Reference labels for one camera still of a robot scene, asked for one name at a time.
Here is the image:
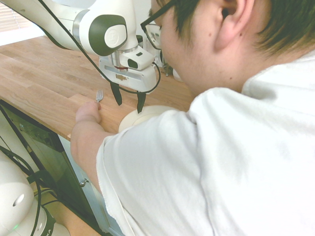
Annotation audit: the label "black panel under counter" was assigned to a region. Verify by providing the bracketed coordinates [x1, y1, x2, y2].
[0, 99, 99, 232]

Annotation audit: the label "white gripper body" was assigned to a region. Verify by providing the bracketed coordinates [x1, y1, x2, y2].
[98, 56, 158, 93]

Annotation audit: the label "cream plate gold rim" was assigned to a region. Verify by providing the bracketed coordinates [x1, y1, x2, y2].
[117, 105, 177, 135]

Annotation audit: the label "person bare forearm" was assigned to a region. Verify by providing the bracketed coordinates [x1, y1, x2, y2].
[69, 120, 110, 195]

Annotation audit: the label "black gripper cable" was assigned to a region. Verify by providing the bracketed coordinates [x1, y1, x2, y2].
[38, 0, 161, 95]

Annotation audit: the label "window blind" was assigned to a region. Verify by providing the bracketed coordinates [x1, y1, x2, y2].
[0, 0, 27, 32]

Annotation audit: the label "wrist camera with red mount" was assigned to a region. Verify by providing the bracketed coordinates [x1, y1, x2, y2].
[120, 47, 156, 71]

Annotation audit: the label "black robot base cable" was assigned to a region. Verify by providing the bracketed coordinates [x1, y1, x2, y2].
[0, 144, 60, 236]

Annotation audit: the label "person bare hand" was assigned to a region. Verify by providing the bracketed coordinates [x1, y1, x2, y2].
[74, 101, 103, 125]

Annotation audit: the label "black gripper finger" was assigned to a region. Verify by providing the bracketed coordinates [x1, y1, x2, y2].
[109, 82, 123, 107]
[136, 91, 147, 115]

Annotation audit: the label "black rimmed glasses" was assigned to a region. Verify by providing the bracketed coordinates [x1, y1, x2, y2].
[140, 0, 177, 50]

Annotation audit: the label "person in white t-shirt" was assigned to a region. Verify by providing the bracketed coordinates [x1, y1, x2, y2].
[95, 0, 315, 236]

